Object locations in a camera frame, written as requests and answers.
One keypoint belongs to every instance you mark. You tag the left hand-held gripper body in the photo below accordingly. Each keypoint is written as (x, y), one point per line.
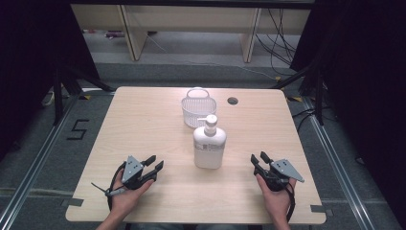
(131, 168)

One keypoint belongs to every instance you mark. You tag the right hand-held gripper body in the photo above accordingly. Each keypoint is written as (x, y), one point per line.
(281, 174)

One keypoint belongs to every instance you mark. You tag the person's right hand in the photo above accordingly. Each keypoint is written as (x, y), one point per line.
(275, 201)

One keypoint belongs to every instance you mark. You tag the white pump soap bottle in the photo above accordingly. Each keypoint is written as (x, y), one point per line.
(209, 147)

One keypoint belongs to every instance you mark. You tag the aluminium floor rail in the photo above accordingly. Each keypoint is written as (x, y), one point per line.
(35, 163)
(335, 163)

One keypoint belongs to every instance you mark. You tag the person's left hand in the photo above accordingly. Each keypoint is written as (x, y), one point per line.
(127, 198)

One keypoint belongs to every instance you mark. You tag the black tape strip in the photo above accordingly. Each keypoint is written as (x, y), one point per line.
(72, 202)
(320, 209)

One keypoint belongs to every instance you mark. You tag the black metal stand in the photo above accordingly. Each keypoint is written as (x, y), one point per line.
(58, 96)
(319, 96)

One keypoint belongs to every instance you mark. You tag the clear plastic container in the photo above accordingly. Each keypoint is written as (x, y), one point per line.
(195, 107)

